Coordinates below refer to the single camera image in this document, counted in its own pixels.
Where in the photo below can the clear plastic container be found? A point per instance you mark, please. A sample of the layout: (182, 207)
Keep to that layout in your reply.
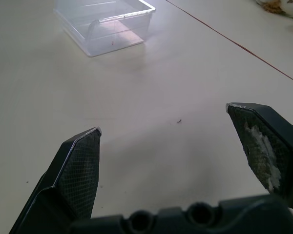
(107, 26)

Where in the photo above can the white patterned object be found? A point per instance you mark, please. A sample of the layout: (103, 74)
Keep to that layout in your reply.
(278, 7)

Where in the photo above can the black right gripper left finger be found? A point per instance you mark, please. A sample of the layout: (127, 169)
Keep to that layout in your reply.
(73, 180)

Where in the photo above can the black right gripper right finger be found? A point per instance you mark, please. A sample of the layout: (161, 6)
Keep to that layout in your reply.
(271, 146)

